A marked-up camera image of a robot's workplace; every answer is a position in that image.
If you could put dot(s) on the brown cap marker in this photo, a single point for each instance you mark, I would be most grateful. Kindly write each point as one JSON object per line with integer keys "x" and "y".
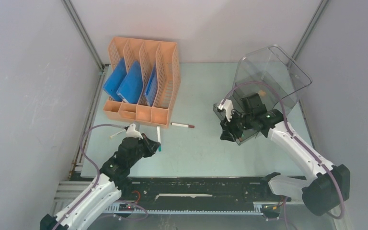
{"x": 182, "y": 125}

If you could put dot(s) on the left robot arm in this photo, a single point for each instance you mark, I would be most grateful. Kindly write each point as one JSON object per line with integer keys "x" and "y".
{"x": 107, "y": 187}

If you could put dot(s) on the blue folder front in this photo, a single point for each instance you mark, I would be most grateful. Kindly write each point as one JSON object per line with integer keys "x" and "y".
{"x": 114, "y": 81}

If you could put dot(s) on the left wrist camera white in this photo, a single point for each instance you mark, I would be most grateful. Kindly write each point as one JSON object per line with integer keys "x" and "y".
{"x": 132, "y": 131}

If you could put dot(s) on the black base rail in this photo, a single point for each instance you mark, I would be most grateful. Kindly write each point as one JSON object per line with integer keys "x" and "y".
{"x": 201, "y": 194}

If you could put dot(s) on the orange plastic file organizer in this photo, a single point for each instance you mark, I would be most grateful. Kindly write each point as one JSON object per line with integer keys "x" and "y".
{"x": 159, "y": 56}

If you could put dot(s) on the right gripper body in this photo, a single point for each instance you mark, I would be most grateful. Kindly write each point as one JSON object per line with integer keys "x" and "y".
{"x": 237, "y": 124}

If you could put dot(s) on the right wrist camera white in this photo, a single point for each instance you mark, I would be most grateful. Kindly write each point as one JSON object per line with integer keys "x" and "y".
{"x": 226, "y": 106}

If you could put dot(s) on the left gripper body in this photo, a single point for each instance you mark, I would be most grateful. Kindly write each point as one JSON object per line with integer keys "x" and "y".
{"x": 144, "y": 149}

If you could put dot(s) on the clear plastic drawer cabinet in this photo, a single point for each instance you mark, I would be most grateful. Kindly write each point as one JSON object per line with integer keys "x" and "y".
{"x": 272, "y": 70}

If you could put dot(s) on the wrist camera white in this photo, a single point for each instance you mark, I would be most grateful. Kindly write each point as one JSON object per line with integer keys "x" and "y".
{"x": 226, "y": 106}
{"x": 132, "y": 131}

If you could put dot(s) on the yellow cap marker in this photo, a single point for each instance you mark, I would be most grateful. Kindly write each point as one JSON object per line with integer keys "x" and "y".
{"x": 117, "y": 133}

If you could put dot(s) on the blue folder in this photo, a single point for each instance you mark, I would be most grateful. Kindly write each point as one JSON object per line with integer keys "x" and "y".
{"x": 151, "y": 88}
{"x": 131, "y": 86}
{"x": 114, "y": 81}

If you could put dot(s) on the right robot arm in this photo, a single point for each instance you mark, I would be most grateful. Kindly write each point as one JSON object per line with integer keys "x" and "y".
{"x": 325, "y": 186}

